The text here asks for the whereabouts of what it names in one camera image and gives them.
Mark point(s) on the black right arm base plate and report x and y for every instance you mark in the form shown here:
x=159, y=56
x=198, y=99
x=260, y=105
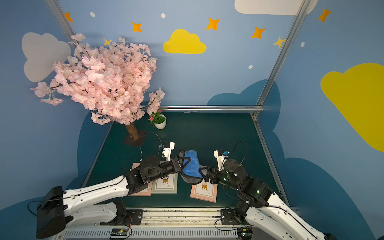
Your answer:
x=231, y=217

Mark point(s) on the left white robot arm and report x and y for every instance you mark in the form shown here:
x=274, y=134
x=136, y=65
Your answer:
x=58, y=207

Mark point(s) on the grey-green picture frame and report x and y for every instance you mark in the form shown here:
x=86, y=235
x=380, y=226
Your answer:
x=166, y=185

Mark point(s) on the pink blossom artificial tree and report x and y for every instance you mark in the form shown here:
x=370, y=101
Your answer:
x=109, y=81

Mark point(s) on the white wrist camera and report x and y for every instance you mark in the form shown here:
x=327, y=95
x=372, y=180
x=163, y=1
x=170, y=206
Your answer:
x=166, y=150
x=221, y=157

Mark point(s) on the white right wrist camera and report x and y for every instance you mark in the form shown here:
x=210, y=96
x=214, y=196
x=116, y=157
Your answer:
x=221, y=157

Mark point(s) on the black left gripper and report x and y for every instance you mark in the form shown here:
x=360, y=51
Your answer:
x=177, y=164

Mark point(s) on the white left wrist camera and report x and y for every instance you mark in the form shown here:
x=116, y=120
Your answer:
x=166, y=150

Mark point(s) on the white pot with plant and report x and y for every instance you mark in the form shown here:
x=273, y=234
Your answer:
x=158, y=119

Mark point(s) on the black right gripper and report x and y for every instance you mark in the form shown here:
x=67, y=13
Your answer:
x=210, y=174

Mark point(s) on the aluminium mounting rail front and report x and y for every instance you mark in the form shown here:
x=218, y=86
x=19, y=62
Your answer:
x=157, y=224

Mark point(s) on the blue black-edged cloth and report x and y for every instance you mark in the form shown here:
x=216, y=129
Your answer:
x=191, y=165

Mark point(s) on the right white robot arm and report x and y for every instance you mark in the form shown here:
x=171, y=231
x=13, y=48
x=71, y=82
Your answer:
x=259, y=205

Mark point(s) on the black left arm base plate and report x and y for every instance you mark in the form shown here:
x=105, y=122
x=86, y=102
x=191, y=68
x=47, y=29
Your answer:
x=131, y=217

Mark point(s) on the pink picture frame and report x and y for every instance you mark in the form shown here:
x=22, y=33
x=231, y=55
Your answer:
x=204, y=191
x=138, y=179

